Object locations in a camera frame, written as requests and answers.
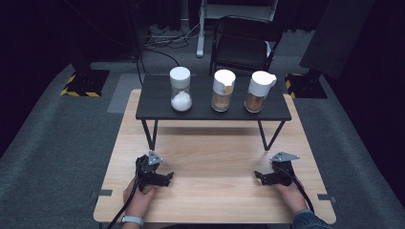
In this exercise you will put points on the person's left hand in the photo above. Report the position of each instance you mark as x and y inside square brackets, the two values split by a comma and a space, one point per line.
[137, 203]

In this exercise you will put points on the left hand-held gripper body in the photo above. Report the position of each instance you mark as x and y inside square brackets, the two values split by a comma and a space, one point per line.
[145, 175]

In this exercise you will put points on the grey panel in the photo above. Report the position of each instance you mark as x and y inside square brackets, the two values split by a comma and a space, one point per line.
[334, 35]

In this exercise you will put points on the person's right hand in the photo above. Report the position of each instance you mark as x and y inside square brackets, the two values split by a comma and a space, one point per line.
[294, 198]

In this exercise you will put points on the spout-lid jar of tan spice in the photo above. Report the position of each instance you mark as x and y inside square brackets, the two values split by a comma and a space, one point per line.
[223, 90]

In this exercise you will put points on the round-lid jar of white salt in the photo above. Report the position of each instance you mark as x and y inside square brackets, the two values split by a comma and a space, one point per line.
[181, 92]

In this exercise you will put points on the black folding chair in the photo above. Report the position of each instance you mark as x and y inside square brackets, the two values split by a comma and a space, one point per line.
[242, 47]

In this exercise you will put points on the spout-lid jar of brown spice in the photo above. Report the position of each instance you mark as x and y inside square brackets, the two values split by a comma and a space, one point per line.
[259, 90]

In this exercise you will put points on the white desk frame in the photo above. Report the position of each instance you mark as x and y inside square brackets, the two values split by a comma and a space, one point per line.
[201, 31]

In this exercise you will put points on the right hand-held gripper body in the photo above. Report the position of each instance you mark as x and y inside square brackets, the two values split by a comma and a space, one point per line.
[281, 175]

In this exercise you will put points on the grey wristwatch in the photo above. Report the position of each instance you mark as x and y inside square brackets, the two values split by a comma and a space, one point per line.
[132, 220]

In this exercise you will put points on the black stand with striped base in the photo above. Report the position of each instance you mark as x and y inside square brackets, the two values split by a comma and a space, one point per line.
[86, 82]
[307, 86]

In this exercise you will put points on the black raised shelf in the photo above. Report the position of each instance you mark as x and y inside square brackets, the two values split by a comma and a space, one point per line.
[203, 114]

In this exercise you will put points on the grey tape tab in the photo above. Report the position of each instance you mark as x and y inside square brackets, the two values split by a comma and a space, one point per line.
[326, 197]
[103, 193]

